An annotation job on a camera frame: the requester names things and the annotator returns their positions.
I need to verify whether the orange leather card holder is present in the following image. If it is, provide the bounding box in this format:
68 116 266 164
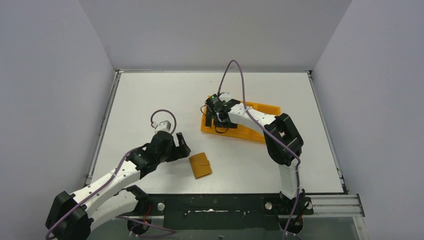
189 152 212 180

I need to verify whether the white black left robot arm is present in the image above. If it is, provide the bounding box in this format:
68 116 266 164
45 130 191 240

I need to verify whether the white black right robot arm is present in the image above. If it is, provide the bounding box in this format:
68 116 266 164
200 93 312 215

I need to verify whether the yellow middle plastic bin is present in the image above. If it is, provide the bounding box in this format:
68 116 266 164
229 102 267 144

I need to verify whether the yellow right plastic bin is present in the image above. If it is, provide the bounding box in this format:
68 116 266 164
254 103 281 116

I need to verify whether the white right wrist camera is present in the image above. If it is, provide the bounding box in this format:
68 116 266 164
219 92 232 102

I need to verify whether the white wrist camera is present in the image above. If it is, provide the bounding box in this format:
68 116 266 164
151 120 172 134
219 92 232 102

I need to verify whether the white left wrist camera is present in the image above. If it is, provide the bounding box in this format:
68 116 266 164
151 120 172 134

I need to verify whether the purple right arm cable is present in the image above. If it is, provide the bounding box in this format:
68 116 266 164
216 59 302 240

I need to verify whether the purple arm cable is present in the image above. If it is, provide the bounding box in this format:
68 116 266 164
216 59 302 240
45 109 178 240

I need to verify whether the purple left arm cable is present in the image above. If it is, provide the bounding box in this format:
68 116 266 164
45 109 178 240

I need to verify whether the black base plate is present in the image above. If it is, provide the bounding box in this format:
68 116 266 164
127 193 314 231

